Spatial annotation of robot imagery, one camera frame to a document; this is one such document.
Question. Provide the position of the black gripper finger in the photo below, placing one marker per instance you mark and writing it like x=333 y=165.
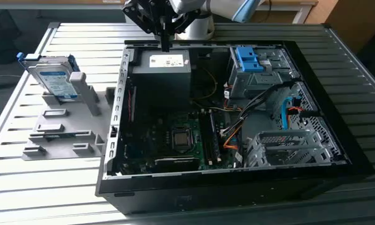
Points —
x=139 y=16
x=184 y=21

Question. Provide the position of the hard disk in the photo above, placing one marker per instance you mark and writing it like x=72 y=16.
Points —
x=55 y=82

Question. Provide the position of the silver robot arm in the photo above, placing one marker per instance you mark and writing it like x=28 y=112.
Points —
x=200 y=28

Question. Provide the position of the metal disk bay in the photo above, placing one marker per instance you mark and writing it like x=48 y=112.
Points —
x=287 y=147

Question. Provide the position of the grey power supply unit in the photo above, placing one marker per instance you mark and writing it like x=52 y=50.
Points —
x=162 y=68

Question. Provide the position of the blue drive cage latch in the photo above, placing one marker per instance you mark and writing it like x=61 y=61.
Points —
x=248 y=61

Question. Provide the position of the metal optical drive cage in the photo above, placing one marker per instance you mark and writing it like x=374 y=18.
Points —
x=262 y=79

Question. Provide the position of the black mesh bin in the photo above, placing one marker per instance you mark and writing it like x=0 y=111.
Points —
x=3 y=47

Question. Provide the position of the CPU socket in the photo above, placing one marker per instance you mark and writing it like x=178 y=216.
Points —
x=182 y=130

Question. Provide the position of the green motherboard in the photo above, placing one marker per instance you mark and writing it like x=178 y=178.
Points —
x=156 y=131

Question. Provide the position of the grey parts rack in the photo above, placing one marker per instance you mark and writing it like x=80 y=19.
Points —
x=71 y=117

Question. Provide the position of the silver CPU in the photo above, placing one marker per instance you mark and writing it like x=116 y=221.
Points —
x=182 y=139

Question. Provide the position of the black RAM stick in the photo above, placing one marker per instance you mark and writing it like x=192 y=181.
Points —
x=215 y=138

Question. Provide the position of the wooden cabinet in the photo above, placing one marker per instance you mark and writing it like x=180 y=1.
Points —
x=347 y=21

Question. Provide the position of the black graphics card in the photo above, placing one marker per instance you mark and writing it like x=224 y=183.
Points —
x=175 y=164

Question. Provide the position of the black PC case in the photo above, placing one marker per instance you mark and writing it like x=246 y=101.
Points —
x=206 y=194

